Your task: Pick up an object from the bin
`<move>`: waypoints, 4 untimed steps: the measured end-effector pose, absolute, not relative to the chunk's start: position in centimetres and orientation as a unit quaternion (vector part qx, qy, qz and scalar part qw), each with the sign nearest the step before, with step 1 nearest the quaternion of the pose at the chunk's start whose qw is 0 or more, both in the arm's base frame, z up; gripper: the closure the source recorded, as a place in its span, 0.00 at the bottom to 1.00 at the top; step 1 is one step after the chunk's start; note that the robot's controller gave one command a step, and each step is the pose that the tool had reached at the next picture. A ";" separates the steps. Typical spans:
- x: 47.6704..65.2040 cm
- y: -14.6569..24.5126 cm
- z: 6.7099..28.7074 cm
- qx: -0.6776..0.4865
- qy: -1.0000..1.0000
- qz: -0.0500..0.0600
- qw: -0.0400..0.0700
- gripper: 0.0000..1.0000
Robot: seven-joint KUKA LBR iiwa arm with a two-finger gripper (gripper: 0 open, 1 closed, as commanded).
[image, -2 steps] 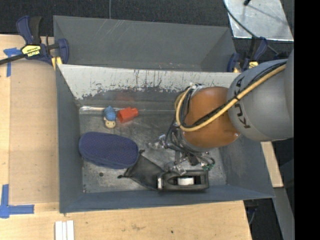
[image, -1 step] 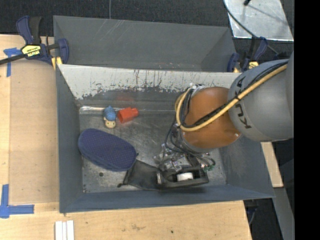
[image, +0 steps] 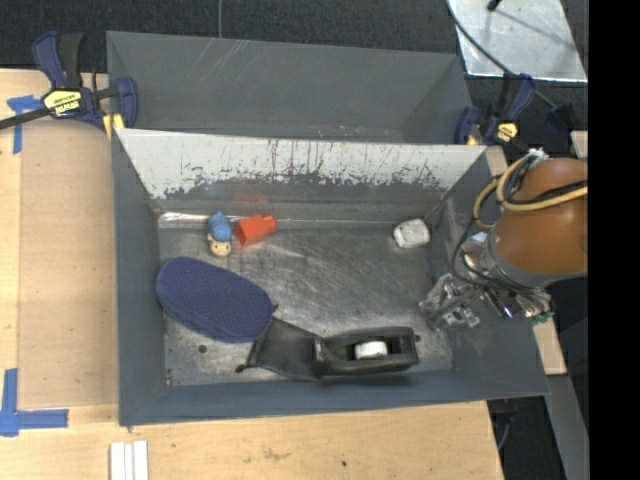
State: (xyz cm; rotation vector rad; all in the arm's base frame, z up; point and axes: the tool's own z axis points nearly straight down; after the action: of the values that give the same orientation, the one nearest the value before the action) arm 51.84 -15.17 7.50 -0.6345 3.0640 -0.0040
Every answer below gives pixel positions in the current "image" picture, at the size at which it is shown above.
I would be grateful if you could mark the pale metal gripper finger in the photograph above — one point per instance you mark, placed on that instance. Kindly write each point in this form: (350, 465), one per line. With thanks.
(460, 317)
(442, 292)

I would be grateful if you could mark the white crumpled lump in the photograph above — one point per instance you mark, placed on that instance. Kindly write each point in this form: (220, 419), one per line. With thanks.
(411, 234)

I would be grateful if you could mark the grey metal bin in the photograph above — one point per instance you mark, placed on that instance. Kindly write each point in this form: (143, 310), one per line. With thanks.
(350, 278)

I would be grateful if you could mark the black tape dispenser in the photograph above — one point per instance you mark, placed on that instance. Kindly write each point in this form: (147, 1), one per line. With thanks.
(345, 353)

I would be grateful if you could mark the red plastic block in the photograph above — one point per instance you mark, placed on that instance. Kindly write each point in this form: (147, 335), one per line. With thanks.
(254, 230)

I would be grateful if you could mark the blue and cream toy animal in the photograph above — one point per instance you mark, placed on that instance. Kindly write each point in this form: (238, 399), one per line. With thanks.
(220, 233)

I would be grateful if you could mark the blue dotted oval case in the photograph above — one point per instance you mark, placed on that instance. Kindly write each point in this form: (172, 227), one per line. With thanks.
(212, 299)

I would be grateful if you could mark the pale wood board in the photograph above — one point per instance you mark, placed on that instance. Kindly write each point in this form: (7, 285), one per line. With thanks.
(65, 268)

